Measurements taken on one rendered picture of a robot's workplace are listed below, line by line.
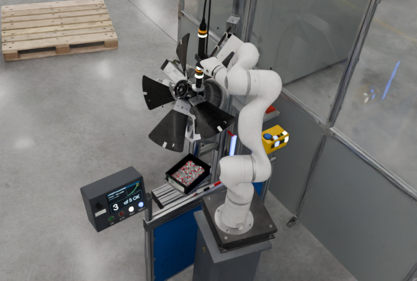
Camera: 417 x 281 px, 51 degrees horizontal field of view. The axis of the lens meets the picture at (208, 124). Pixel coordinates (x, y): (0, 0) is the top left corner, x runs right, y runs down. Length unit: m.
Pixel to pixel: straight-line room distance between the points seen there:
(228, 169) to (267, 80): 0.40
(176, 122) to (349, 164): 1.09
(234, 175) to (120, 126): 2.40
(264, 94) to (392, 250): 1.55
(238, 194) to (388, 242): 1.27
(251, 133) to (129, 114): 2.58
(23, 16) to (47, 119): 1.74
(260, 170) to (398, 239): 1.25
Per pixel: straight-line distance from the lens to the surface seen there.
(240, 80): 1.69
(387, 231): 2.90
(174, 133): 2.58
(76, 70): 4.87
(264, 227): 2.19
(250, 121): 1.76
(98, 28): 5.30
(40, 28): 5.39
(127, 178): 2.01
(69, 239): 3.38
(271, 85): 1.73
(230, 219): 2.10
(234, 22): 2.87
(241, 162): 1.85
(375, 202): 2.84
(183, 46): 2.67
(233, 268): 2.28
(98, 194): 1.96
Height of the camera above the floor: 2.76
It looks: 42 degrees down
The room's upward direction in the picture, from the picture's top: 6 degrees clockwise
